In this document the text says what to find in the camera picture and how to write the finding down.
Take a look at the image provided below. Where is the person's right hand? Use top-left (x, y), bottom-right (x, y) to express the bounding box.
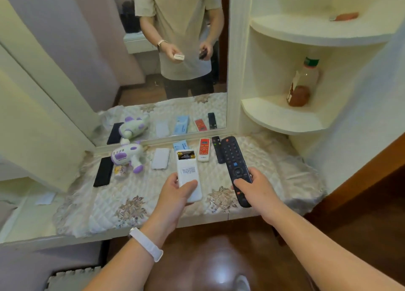
top-left (233, 167), bottom-right (286, 225)

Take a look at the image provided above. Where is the person's left hand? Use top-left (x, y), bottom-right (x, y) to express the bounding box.
top-left (146, 173), bottom-right (198, 241)

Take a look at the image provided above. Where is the white remote control back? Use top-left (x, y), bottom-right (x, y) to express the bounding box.
top-left (176, 149), bottom-right (203, 203)

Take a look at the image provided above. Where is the large black remote control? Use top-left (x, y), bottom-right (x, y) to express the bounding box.
top-left (220, 136), bottom-right (253, 208)

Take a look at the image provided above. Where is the person's right forearm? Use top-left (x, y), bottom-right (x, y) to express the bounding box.
top-left (269, 205), bottom-right (405, 291)

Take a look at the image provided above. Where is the person's left forearm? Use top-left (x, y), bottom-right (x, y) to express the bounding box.
top-left (83, 221), bottom-right (173, 291)

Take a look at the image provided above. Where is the white flat rectangular cover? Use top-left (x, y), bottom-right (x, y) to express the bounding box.
top-left (151, 148), bottom-right (171, 170)

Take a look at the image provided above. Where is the slim black remote control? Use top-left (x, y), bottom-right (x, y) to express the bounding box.
top-left (211, 136), bottom-right (226, 164)

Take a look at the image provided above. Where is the white orange remote control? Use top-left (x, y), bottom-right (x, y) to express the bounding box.
top-left (197, 138), bottom-right (212, 162)

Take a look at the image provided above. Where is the quilted floral table cover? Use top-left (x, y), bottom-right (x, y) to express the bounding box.
top-left (52, 131), bottom-right (327, 238)

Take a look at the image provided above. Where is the white wristband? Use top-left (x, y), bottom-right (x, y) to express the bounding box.
top-left (129, 227), bottom-right (164, 263)

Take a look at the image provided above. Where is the white corner shelf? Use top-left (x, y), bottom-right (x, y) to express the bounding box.
top-left (240, 94), bottom-right (331, 135)
top-left (249, 13), bottom-right (394, 47)

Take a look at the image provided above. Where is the black flat rectangular case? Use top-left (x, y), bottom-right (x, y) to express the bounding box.
top-left (93, 156), bottom-right (114, 188)

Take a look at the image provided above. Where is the plastic bottle green cap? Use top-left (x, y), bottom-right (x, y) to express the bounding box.
top-left (287, 57), bottom-right (320, 107)

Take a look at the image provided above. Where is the grey foam floor mat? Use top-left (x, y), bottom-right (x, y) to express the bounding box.
top-left (44, 266), bottom-right (102, 291)

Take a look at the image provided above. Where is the orange object on shelf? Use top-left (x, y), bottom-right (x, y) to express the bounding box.
top-left (329, 12), bottom-right (360, 22)

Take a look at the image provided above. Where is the wall mirror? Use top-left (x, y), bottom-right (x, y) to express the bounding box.
top-left (0, 0), bottom-right (230, 148)

